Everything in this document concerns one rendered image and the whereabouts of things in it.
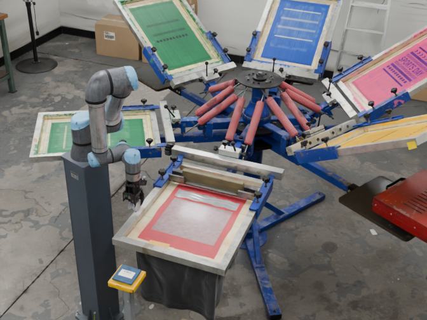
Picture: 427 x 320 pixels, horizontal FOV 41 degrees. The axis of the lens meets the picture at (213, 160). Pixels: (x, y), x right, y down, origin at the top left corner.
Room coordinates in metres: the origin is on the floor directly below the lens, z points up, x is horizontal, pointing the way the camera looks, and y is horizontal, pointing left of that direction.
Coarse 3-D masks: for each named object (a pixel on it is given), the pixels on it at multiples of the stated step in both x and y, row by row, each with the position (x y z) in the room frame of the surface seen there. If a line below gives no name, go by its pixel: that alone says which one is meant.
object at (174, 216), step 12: (204, 192) 2.61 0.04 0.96; (168, 204) 2.49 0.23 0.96; (180, 204) 2.49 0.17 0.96; (192, 204) 2.49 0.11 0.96; (156, 216) 2.38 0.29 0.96; (168, 216) 2.39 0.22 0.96; (180, 216) 2.39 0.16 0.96; (192, 216) 2.39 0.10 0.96; (144, 228) 2.28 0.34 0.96; (156, 228) 2.28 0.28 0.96; (168, 228) 2.29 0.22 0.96; (180, 228) 2.29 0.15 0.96; (156, 240) 2.19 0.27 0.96; (168, 240) 2.19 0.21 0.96
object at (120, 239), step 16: (224, 176) 2.75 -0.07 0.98; (240, 176) 2.74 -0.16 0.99; (160, 192) 2.58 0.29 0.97; (144, 208) 2.40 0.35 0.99; (128, 224) 2.26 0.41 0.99; (112, 240) 2.14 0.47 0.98; (128, 240) 2.14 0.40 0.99; (240, 240) 2.17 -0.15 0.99; (160, 256) 2.06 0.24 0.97; (176, 256) 2.04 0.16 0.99; (192, 256) 2.04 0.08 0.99; (224, 256) 2.05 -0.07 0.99; (224, 272) 1.95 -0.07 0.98
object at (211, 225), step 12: (216, 192) 2.62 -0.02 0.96; (204, 204) 2.50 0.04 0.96; (240, 204) 2.51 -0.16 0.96; (204, 216) 2.40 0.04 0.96; (216, 216) 2.40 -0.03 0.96; (228, 216) 2.40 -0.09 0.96; (192, 228) 2.29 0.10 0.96; (204, 228) 2.30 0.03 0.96; (216, 228) 2.30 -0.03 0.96; (228, 228) 2.30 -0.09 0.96; (180, 240) 2.19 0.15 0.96; (192, 240) 2.20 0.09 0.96; (204, 240) 2.20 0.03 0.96; (216, 240) 2.20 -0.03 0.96; (192, 252) 2.11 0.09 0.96; (204, 252) 2.11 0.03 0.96; (216, 252) 2.11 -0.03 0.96
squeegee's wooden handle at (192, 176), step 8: (184, 168) 2.69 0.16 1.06; (184, 176) 2.67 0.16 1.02; (192, 176) 2.65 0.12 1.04; (200, 176) 2.64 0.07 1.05; (208, 176) 2.62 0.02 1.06; (216, 176) 2.62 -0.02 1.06; (208, 184) 2.62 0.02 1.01; (216, 184) 2.60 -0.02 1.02; (224, 184) 2.59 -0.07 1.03; (232, 184) 2.57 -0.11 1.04; (240, 184) 2.56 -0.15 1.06
